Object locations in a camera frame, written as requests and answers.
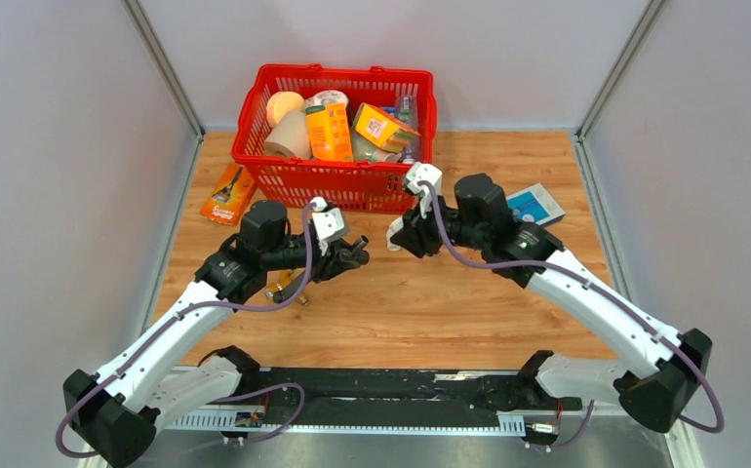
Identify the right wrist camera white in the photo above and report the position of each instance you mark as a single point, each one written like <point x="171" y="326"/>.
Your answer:
<point x="424" y="181"/>

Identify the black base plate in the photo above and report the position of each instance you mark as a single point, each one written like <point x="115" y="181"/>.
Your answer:
<point x="398" y="398"/>

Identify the white tape roll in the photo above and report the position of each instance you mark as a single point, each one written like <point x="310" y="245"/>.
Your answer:
<point x="326" y="97"/>

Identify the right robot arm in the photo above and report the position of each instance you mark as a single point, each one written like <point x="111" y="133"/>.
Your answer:
<point x="658" y="376"/>

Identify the white plastic pipe fitting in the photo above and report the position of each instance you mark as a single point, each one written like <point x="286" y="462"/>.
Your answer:
<point x="394" y="227"/>

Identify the clear plastic bottle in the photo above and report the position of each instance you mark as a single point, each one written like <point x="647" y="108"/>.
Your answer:
<point x="406" y="112"/>

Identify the orange tall box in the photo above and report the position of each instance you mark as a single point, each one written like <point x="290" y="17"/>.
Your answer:
<point x="329" y="133"/>

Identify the orange round sponge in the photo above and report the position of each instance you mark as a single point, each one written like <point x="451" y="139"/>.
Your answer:
<point x="281" y="103"/>

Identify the orange razor box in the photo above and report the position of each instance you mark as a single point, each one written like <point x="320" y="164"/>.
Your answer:
<point x="231" y="196"/>

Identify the blue white razor box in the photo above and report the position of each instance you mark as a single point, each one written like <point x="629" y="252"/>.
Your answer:
<point x="535" y="204"/>

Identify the beige paper roll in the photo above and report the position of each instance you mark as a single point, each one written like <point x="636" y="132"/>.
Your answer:
<point x="289" y="138"/>

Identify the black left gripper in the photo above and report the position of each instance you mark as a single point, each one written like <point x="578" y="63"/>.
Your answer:
<point x="336" y="263"/>

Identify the brass yellow faucet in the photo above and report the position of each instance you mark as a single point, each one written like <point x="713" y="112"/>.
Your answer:
<point x="284" y="290"/>

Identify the red plastic shopping basket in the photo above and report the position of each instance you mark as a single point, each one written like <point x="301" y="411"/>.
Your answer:
<point x="373" y="181"/>

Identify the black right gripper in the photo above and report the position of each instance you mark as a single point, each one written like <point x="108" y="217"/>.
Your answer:
<point x="415" y="235"/>

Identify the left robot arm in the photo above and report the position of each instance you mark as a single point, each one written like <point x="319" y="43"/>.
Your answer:
<point x="121" y="408"/>

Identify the orange yellow tilted box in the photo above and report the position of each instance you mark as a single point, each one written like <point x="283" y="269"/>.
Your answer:
<point x="382" y="129"/>

